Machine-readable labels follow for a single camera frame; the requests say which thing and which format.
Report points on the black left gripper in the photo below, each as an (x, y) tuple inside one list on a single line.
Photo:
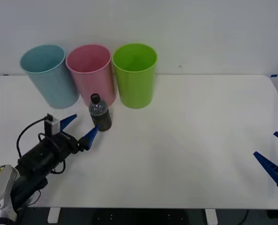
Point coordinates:
[(66, 145)]

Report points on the pink plastic bin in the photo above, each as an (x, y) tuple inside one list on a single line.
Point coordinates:
[(94, 77)]

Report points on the white table leg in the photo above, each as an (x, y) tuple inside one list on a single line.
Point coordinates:
[(211, 216), (53, 215)]

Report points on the pale blue plastic bin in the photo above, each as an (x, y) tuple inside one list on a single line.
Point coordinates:
[(52, 79)]

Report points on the dark bottle with black cap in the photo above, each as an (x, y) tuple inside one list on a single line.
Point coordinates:
[(101, 117)]

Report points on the green plastic bin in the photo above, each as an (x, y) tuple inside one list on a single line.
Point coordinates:
[(135, 84)]

